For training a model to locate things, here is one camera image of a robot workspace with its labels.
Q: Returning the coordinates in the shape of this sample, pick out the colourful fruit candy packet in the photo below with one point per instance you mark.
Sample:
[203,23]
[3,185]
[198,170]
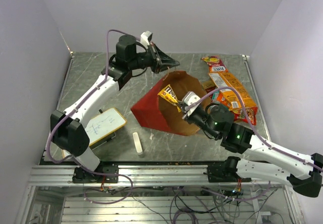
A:
[215,64]

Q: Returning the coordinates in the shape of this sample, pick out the aluminium extrusion frame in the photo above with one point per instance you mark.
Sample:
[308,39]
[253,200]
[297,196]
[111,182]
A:
[154,194]

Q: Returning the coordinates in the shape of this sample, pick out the red yellow snack packet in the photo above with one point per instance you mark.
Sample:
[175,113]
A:
[239,115]

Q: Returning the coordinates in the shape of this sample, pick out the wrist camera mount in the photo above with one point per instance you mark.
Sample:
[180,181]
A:
[190,102]
[145,38]

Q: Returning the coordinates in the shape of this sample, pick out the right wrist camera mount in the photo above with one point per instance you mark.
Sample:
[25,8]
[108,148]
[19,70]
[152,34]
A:
[190,102]

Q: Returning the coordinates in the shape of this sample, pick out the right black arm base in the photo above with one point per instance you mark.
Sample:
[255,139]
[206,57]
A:
[225,171]

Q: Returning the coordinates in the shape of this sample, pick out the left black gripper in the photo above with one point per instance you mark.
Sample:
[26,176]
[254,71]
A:
[160,61]

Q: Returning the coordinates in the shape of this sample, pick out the red paper bag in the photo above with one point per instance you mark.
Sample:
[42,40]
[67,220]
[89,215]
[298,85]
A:
[154,112]

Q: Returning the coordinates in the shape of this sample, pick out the yellow M&M candy packet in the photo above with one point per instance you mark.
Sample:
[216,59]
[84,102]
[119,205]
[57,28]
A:
[168,94]

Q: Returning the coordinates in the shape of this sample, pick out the orange snack packet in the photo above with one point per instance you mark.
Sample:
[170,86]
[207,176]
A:
[225,97]

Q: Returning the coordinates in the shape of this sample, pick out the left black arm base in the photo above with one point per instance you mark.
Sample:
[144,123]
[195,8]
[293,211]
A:
[107,174]

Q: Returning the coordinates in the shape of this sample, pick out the white marker eraser stick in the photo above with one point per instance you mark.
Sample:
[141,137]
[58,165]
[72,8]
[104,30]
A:
[137,144]

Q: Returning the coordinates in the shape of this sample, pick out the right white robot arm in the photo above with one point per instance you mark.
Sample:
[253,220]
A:
[279,164]

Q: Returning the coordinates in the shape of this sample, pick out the gold teal chips bag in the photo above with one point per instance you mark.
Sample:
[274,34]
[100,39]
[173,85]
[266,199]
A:
[208,83]

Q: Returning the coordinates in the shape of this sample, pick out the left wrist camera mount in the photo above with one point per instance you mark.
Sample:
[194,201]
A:
[145,38]

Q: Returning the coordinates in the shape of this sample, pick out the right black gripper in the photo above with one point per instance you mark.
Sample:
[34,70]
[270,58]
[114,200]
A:
[182,105]

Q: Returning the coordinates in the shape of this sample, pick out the yellow orange snack box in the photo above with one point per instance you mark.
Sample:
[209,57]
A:
[227,79]

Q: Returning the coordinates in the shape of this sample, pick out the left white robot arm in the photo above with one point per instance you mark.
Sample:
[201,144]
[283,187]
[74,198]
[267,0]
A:
[67,128]

